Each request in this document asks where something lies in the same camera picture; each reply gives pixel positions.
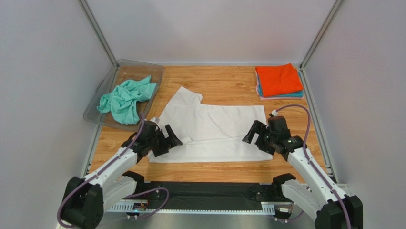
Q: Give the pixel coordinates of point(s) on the folded orange t shirt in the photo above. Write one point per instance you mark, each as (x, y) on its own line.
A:
(278, 81)

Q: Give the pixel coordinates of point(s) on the clear plastic bin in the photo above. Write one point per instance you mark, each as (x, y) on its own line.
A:
(123, 70)

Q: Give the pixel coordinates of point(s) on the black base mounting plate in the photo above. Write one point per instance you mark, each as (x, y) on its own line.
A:
(216, 196)

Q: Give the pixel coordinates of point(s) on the folded teal t shirt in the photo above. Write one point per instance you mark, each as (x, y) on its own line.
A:
(295, 94)

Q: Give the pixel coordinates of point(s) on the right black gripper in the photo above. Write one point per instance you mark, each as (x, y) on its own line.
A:
(263, 138)

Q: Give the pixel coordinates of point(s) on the white t shirt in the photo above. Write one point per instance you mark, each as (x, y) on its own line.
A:
(209, 133)

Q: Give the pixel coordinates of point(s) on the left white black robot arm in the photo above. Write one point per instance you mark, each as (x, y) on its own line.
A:
(101, 181)

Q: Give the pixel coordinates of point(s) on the aluminium corner post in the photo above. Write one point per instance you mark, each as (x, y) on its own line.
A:
(97, 30)
(337, 5)

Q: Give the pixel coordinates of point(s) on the mint green t shirt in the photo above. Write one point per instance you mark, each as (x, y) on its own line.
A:
(122, 101)

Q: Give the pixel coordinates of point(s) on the aluminium frame rail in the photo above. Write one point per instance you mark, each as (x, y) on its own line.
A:
(137, 208)

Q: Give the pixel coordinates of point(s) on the left aluminium corner post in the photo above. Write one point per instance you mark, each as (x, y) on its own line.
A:
(97, 30)

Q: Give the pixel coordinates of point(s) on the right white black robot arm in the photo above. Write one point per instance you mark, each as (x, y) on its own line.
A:
(317, 181)

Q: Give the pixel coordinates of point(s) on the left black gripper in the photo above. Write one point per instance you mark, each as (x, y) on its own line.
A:
(171, 141)

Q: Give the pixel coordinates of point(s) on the right aluminium corner post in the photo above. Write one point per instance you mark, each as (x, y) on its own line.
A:
(337, 5)

